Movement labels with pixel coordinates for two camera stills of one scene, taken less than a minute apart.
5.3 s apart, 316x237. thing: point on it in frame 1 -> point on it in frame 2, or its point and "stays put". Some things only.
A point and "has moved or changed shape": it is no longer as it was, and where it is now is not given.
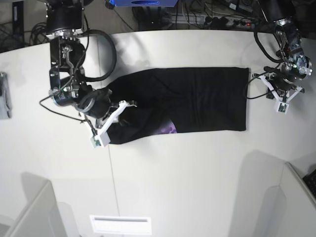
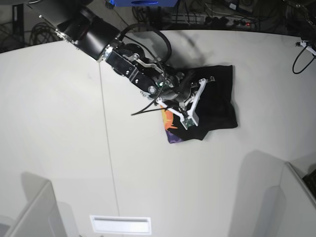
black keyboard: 310,179 stays put
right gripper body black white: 282,89 -> 308,45
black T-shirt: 180,100 has moved or changed shape
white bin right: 289,210 stays put
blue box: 145,3 stays put
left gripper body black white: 100,113 -> 183,104
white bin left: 41,216 stays put
